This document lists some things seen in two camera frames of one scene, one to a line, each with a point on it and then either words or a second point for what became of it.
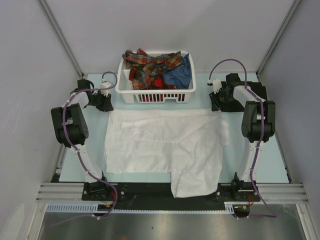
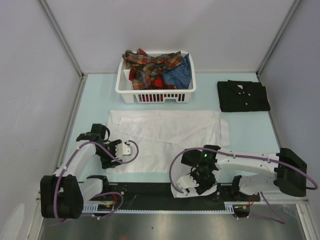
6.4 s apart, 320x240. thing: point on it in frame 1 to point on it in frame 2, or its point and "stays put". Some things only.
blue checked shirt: (179, 76) stays put
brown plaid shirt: (149, 66) stays put
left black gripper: (107, 106) to (106, 163)
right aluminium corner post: (278, 36) stays put
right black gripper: (215, 101) to (203, 186)
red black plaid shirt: (157, 82) stays put
